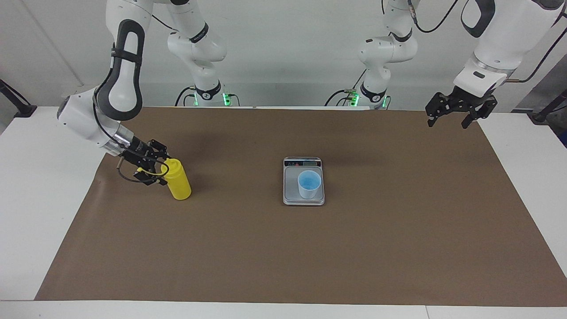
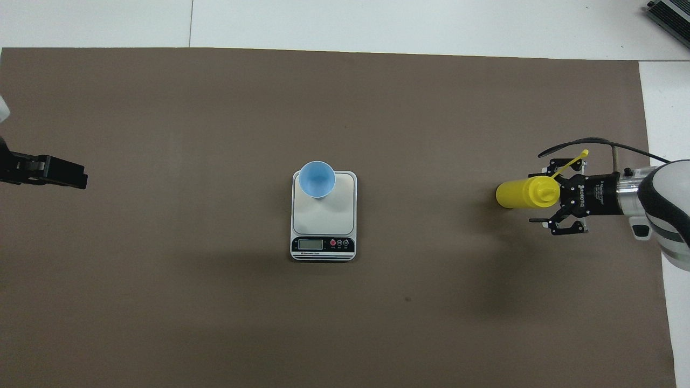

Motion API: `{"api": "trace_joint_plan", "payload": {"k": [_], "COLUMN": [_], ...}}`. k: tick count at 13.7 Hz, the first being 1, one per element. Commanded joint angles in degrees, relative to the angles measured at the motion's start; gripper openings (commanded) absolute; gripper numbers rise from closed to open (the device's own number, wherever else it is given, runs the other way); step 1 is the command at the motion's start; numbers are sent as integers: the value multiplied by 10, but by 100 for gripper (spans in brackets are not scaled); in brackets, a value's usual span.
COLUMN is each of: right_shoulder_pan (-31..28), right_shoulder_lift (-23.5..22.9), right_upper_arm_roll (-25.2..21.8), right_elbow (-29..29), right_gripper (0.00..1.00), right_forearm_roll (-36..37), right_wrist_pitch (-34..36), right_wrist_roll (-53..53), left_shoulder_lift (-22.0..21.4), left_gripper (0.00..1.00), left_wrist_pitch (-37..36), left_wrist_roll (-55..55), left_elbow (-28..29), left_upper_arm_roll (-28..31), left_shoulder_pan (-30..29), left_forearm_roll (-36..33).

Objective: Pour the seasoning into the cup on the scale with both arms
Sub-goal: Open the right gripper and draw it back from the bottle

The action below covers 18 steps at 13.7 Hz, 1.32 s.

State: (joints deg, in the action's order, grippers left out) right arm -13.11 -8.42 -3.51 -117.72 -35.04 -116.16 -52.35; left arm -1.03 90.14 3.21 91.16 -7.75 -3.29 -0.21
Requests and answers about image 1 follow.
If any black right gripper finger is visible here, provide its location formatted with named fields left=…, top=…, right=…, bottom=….
left=148, top=139, right=170, bottom=161
left=133, top=167, right=163, bottom=187

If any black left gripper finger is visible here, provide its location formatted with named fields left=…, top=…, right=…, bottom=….
left=461, top=95, right=498, bottom=129
left=425, top=92, right=450, bottom=128

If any yellow squeeze bottle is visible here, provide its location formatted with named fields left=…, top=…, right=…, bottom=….
left=136, top=158, right=192, bottom=201

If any light blue plastic cup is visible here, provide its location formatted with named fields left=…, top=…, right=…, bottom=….
left=297, top=170, right=322, bottom=200

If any silver digital kitchen scale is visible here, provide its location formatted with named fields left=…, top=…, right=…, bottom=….
left=283, top=156, right=325, bottom=206

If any black clamp stand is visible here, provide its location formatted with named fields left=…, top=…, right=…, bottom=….
left=532, top=89, right=567, bottom=124
left=0, top=79, right=37, bottom=118

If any brown table mat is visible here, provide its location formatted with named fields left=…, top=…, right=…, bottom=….
left=35, top=106, right=567, bottom=307

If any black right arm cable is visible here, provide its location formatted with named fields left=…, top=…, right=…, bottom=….
left=92, top=13, right=178, bottom=184

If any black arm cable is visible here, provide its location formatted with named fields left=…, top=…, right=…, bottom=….
left=92, top=13, right=178, bottom=184
left=407, top=0, right=567, bottom=83

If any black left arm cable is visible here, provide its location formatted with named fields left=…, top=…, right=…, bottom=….
left=407, top=0, right=567, bottom=83

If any black base cable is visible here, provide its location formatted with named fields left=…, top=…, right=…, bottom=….
left=175, top=86, right=198, bottom=107
left=325, top=66, right=370, bottom=107

